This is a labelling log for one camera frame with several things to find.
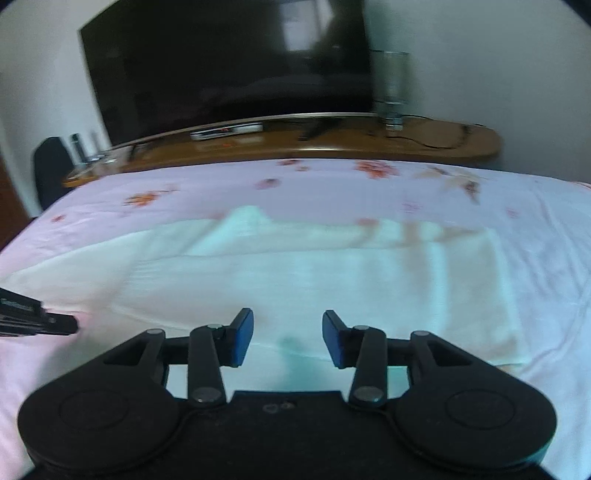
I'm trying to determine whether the black power cable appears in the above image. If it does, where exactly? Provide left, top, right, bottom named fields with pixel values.
left=368, top=115, right=486, bottom=151

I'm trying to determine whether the white knit sweater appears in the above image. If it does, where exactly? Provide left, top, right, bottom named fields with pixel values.
left=1, top=207, right=530, bottom=391

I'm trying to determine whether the large black curved television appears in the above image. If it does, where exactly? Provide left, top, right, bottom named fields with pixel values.
left=80, top=0, right=373, bottom=145

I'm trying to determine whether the dark bottle on cabinet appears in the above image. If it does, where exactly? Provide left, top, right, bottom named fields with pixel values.
left=69, top=133, right=87, bottom=164

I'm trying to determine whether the pink floral bed sheet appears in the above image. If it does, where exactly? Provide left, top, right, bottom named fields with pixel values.
left=1, top=160, right=590, bottom=479

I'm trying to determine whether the brown wooden TV cabinet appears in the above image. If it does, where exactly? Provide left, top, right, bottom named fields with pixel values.
left=62, top=115, right=502, bottom=188

